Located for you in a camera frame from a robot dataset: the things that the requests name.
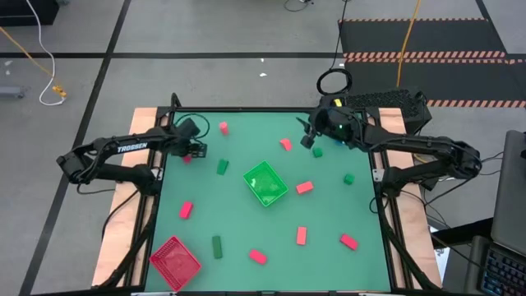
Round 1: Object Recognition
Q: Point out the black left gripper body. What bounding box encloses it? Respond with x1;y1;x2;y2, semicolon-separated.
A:
178;136;202;157

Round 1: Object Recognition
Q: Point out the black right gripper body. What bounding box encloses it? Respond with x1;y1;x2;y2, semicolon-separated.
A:
308;107;341;141

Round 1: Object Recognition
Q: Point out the wooden side board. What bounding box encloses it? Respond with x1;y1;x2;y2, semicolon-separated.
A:
377;107;443;289
90;107;159;288

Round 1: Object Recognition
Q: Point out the green plastic basket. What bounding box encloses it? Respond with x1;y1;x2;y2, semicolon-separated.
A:
242;160;289;208

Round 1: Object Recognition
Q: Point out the red plastic basket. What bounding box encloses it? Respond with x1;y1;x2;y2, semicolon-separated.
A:
149;235;202;293

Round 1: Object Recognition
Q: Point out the black striped floor mat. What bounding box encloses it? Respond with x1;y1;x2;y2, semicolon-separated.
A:
337;17;526;109

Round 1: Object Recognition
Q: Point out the grey laptop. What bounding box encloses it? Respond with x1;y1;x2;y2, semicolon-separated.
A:
491;129;526;258

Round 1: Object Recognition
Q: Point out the black cabinet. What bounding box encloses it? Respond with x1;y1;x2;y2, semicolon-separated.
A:
0;0;60;26

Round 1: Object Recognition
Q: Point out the black backlit keyboard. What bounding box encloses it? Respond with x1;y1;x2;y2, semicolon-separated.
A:
478;246;526;296

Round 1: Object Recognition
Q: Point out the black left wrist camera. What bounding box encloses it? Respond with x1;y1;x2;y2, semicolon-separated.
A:
178;118;201;140

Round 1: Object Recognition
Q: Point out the coiled black cable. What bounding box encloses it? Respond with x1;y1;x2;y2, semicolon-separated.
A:
316;0;353;97

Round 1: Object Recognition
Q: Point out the black metal table frame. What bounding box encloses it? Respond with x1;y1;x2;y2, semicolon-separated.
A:
98;92;443;296

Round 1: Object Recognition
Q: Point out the yellow cable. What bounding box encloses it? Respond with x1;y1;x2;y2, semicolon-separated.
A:
395;0;422;89

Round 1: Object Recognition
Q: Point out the orange extension cord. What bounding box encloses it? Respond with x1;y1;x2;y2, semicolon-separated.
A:
0;26;68;99

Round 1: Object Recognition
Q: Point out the white cable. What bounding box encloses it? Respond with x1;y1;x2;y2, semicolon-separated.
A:
25;0;67;107

